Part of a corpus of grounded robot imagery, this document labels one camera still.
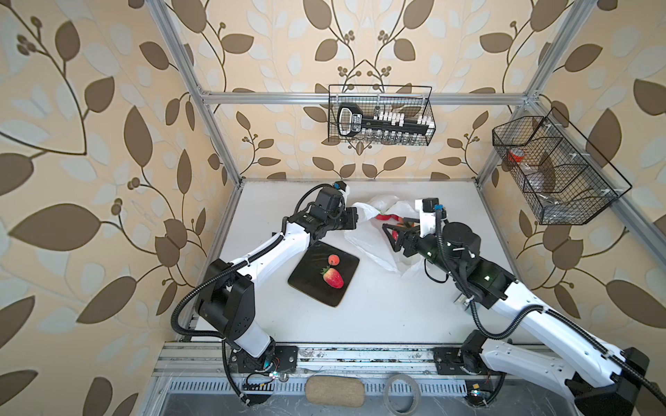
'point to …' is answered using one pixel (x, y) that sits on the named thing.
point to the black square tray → (307, 276)
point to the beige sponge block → (335, 390)
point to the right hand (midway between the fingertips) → (394, 225)
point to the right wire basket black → (563, 178)
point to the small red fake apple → (334, 259)
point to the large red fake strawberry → (332, 277)
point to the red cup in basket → (516, 154)
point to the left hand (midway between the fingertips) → (362, 213)
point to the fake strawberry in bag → (388, 217)
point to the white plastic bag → (368, 234)
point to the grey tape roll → (415, 389)
